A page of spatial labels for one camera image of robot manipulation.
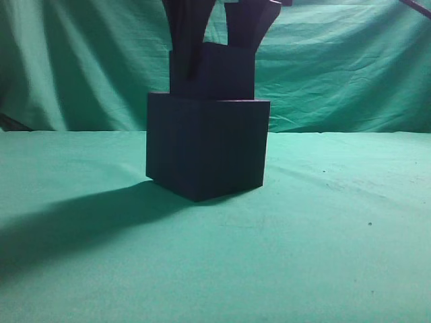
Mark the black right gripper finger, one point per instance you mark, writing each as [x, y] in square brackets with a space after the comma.
[187, 22]

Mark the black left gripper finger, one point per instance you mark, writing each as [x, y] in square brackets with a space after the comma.
[248, 22]

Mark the small purple cube block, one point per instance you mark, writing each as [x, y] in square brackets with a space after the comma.
[221, 73]

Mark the large dark purple groove box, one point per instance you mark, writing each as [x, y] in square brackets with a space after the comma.
[204, 149]

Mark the green backdrop cloth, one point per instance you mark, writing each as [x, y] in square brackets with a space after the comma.
[326, 66]

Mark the green table cloth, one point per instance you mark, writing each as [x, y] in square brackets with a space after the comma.
[339, 232]

